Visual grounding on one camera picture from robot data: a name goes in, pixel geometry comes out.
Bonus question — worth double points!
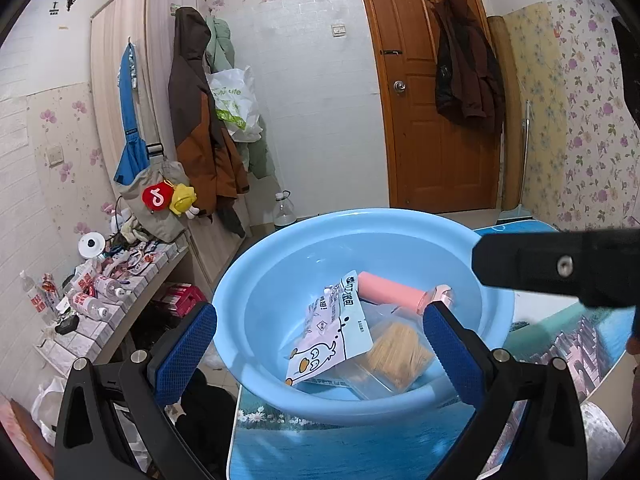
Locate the duck print snack packet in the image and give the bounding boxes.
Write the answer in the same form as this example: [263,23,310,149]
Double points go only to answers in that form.
[284,271,373,386]

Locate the red box under shelf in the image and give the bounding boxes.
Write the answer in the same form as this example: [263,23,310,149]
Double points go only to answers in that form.
[153,283,206,318]

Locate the white plastic bag on floor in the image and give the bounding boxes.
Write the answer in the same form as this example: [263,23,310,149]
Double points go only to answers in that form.
[30,377,66,446]

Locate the rolled beige mat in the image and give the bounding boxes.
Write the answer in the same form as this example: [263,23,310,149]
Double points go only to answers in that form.
[487,15,525,210]

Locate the small white spray bottle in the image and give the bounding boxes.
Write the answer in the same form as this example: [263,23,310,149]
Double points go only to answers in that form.
[20,270,56,326]

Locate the scenic printed table mat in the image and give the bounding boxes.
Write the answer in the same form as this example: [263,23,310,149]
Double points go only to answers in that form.
[213,208,634,479]

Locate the white tape roll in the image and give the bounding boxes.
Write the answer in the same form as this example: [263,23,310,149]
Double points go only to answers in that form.
[77,232,106,260]

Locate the light blue plastic basin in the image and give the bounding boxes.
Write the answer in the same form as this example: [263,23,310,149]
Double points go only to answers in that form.
[213,208,514,426]

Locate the bag of toothpicks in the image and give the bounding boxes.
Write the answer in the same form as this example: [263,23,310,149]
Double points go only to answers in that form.
[333,302,434,400]

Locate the red round plush charm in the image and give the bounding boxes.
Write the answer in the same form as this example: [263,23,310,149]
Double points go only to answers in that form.
[141,181,174,212]

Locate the yellow plush charm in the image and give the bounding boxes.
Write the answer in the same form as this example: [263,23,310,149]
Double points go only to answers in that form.
[169,183,200,220]

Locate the brown wooden door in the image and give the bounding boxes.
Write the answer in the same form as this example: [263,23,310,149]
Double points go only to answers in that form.
[363,0,499,214]

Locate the pink cylindrical roll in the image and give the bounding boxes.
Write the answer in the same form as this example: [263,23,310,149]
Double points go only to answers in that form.
[358,272,434,313]

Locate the clear plastic water bottle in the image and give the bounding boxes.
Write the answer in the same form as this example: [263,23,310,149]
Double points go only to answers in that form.
[272,190,297,230]

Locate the dark brown coat on door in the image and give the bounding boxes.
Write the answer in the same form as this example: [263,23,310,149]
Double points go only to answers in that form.
[432,0,506,136]

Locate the brown orange hanging jacket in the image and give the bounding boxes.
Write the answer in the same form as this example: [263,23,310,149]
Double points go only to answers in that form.
[168,6,250,238]

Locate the white green plastic bag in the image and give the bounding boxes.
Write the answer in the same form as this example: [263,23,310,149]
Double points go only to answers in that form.
[206,66,262,143]

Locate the light green hanging garment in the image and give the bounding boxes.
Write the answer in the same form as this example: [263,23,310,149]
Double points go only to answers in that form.
[205,15,274,179]

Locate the blue strap grey bag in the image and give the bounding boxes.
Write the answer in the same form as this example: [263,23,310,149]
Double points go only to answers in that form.
[114,41,190,243]

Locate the white wall switch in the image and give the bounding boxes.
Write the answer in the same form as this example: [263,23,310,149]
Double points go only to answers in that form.
[331,23,346,38]

